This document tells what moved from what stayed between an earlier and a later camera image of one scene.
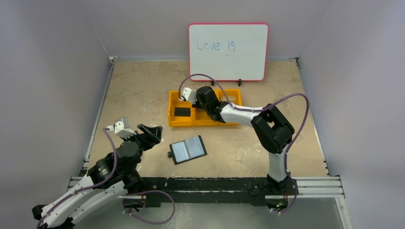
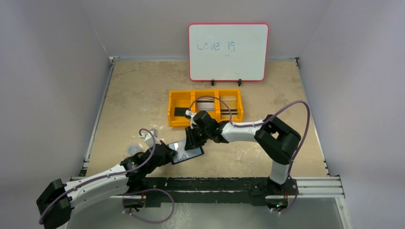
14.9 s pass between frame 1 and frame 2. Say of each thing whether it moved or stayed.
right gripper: moved
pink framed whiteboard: stayed
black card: stayed
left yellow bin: stayed
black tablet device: stayed
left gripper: moved
